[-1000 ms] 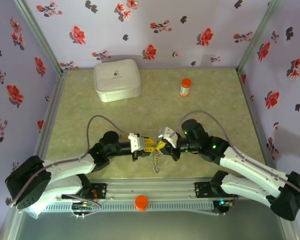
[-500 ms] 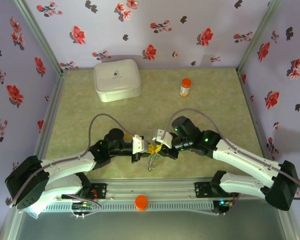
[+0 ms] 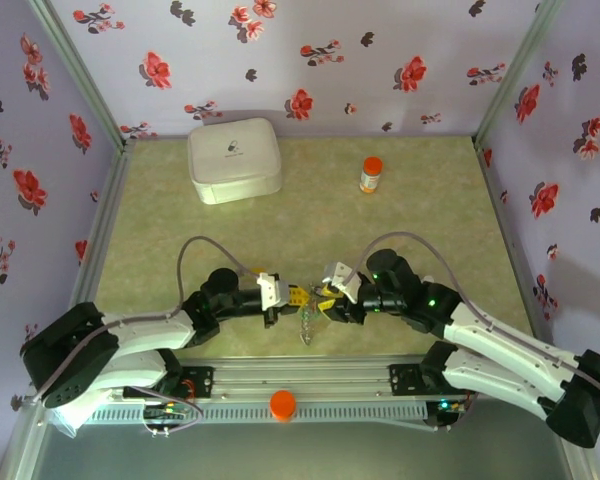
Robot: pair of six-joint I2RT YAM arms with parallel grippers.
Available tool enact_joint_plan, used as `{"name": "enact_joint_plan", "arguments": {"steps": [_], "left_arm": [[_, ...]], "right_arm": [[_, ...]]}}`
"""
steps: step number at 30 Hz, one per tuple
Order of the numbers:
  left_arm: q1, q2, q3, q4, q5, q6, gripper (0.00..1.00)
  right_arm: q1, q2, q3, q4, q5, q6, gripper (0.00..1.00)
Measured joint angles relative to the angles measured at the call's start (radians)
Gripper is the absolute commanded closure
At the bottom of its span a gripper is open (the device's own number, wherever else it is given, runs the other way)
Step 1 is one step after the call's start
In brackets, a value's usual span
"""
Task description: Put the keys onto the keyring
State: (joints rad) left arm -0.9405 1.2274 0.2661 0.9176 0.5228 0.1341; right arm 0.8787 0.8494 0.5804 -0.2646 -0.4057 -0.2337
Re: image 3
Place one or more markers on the green key tag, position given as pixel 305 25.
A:
pixel 306 315

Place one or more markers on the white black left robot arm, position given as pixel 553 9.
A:
pixel 145 332

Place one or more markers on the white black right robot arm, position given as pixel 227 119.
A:
pixel 505 345

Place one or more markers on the orange round button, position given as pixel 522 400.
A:
pixel 283 405

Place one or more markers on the orange capped pill bottle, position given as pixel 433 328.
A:
pixel 370 175

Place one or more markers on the small circuit board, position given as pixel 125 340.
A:
pixel 447 406
pixel 167 412

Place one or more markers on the white medicine bag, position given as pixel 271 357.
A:
pixel 235 160

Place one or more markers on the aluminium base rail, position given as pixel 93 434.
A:
pixel 300 377

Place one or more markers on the grey aluminium frame rail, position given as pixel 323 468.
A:
pixel 580 460
pixel 502 225
pixel 102 220
pixel 22 450

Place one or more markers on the grey aluminium frame post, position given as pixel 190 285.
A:
pixel 75 65
pixel 521 65

